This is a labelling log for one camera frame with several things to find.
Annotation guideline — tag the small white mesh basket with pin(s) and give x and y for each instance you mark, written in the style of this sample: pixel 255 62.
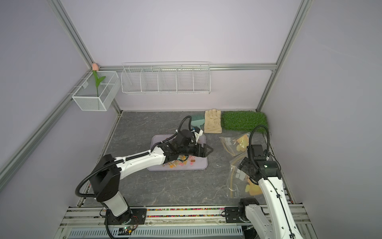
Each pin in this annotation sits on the small white mesh basket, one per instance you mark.
pixel 86 98

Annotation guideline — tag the pile of loose candies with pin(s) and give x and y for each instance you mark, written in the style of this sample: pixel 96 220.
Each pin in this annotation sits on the pile of loose candies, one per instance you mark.
pixel 180 162

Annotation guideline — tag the long white wire basket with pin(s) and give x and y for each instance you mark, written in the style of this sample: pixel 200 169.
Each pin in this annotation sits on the long white wire basket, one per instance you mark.
pixel 166 78

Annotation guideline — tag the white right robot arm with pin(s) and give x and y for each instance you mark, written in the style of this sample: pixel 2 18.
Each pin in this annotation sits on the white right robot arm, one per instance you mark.
pixel 281 225

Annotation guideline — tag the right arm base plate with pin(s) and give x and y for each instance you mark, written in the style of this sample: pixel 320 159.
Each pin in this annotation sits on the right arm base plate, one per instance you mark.
pixel 234 215

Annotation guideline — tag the beige work glove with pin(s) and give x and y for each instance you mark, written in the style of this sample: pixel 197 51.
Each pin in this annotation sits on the beige work glove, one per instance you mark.
pixel 213 121

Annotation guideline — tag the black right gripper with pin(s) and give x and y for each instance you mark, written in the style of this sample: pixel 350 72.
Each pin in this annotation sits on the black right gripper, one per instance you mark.
pixel 245 165

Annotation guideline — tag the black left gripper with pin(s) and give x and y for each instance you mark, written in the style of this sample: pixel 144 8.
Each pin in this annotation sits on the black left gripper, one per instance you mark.
pixel 200 148

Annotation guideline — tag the pink artificial tulip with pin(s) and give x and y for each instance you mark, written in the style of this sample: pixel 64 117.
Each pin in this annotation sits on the pink artificial tulip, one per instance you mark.
pixel 98 80

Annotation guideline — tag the ziploc bag of candies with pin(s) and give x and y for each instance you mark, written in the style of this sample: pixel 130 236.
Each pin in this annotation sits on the ziploc bag of candies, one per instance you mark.
pixel 250 188
pixel 237 182
pixel 235 145

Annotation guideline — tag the green artificial grass mat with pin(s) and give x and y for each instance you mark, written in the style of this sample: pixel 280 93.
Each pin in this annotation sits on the green artificial grass mat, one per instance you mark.
pixel 243 120

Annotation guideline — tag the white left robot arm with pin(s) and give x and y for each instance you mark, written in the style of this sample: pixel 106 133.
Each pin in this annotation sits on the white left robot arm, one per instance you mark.
pixel 103 182

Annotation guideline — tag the green hand broom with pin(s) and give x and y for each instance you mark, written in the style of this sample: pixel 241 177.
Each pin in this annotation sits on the green hand broom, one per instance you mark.
pixel 198 120

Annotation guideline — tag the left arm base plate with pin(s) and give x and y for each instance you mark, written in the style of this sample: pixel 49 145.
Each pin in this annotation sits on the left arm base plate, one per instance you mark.
pixel 134 216

